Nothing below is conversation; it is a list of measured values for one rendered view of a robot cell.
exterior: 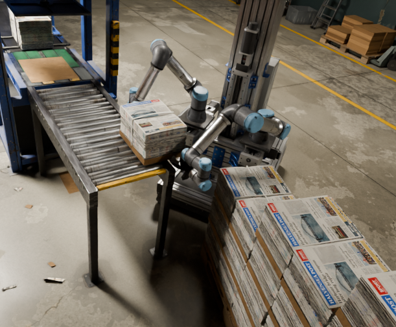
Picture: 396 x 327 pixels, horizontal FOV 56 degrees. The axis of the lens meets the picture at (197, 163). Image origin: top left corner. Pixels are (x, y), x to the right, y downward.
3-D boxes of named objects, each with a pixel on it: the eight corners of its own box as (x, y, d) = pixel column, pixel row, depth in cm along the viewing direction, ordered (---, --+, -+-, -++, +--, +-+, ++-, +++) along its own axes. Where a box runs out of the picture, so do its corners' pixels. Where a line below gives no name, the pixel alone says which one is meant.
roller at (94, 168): (153, 159, 246) (155, 156, 242) (83, 177, 222) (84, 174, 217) (150, 153, 247) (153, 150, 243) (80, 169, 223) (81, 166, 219)
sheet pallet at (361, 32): (389, 60, 757) (402, 32, 724) (365, 64, 715) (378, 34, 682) (343, 39, 833) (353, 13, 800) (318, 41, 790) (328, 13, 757)
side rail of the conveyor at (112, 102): (174, 184, 238) (176, 169, 231) (166, 186, 236) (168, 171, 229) (96, 91, 322) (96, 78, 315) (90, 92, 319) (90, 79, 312)
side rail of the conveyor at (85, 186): (98, 207, 212) (98, 191, 205) (89, 209, 210) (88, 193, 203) (35, 99, 296) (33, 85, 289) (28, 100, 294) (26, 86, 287)
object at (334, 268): (362, 238, 168) (363, 237, 168) (407, 292, 147) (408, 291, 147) (291, 250, 156) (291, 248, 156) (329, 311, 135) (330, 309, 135)
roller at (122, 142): (140, 144, 258) (142, 141, 254) (72, 159, 234) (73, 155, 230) (137, 138, 259) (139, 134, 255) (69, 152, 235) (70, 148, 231)
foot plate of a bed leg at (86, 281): (107, 281, 252) (107, 281, 252) (86, 290, 245) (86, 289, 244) (100, 267, 261) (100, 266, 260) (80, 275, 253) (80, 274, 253)
